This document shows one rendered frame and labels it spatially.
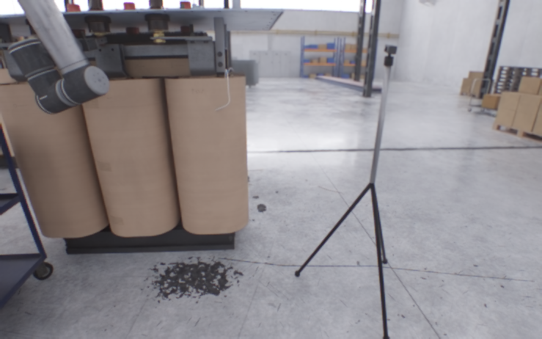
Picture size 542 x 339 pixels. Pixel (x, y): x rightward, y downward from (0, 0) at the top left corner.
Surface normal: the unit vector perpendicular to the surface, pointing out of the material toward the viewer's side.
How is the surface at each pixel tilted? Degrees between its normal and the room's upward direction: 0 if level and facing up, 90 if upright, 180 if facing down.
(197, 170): 90
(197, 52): 90
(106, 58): 90
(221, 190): 90
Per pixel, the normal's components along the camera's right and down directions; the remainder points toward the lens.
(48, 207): 0.09, 0.36
